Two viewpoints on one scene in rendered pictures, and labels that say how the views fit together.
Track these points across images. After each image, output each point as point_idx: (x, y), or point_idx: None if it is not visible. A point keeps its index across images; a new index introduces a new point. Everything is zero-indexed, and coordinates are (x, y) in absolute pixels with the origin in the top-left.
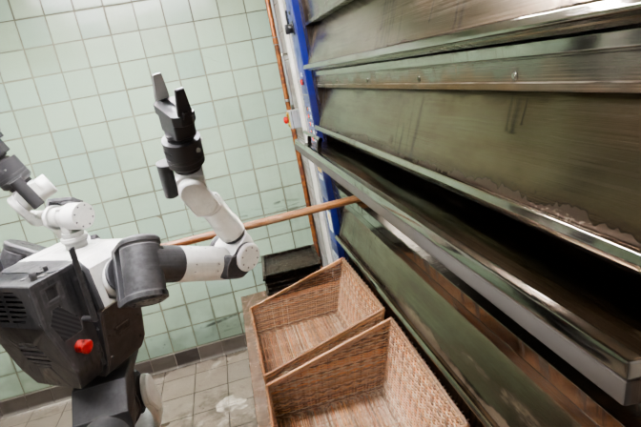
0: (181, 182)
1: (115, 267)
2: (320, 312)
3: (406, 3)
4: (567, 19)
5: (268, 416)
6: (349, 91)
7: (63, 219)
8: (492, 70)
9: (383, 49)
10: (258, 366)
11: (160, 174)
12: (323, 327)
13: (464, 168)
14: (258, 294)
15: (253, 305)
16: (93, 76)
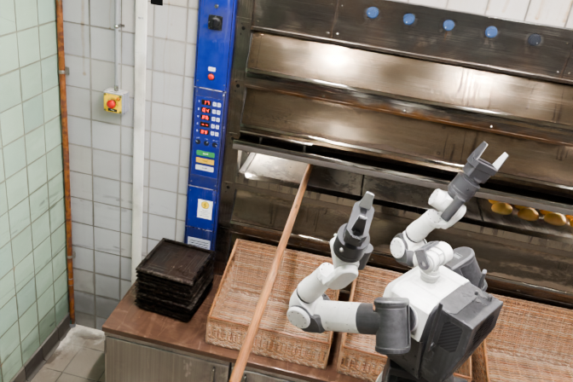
0: (462, 208)
1: (463, 276)
2: (212, 297)
3: (496, 89)
4: None
5: (326, 373)
6: (333, 105)
7: (448, 258)
8: (563, 137)
9: (483, 111)
10: (255, 357)
11: (460, 206)
12: (243, 304)
13: (527, 172)
14: (116, 314)
15: (137, 325)
16: None
